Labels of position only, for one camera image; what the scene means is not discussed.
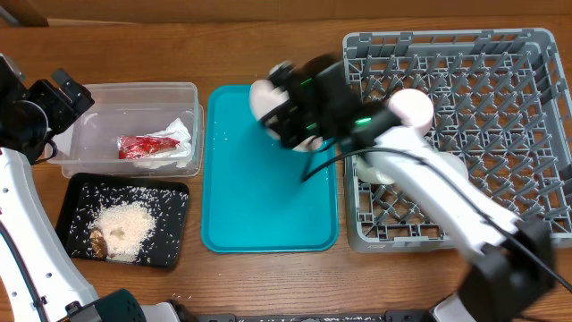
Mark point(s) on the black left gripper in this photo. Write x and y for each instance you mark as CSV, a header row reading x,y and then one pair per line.
x,y
64,112

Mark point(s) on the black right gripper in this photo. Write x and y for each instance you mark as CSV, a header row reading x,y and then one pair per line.
x,y
288,131

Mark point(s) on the large pink plate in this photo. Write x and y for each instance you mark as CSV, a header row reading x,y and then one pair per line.
x,y
264,97

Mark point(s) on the red snack wrapper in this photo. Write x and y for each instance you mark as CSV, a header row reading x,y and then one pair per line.
x,y
135,147

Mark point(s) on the pale green cup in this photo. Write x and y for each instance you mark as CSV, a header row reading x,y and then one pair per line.
x,y
369,174

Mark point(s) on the white napkin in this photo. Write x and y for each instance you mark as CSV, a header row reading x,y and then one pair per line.
x,y
179,157

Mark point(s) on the small grey bowl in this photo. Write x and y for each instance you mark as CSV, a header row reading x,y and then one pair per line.
x,y
455,162

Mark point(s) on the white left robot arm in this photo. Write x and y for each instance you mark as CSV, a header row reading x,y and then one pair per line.
x,y
42,282

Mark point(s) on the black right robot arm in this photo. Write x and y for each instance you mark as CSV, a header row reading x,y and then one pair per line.
x,y
511,260

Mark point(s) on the grey dishwasher rack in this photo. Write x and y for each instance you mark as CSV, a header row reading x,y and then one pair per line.
x,y
502,105

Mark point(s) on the clear plastic bin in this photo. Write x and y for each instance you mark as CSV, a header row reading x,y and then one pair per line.
x,y
90,145

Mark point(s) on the teal plastic tray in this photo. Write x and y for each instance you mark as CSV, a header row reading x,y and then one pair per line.
x,y
253,199

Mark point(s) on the black tray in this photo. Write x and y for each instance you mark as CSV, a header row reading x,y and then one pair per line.
x,y
87,194

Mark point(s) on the white rice pile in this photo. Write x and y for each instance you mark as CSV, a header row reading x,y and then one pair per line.
x,y
125,228

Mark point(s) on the brown food scrap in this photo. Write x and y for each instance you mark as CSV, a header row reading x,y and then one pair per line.
x,y
98,243

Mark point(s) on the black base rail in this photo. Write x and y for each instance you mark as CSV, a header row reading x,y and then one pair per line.
x,y
397,315

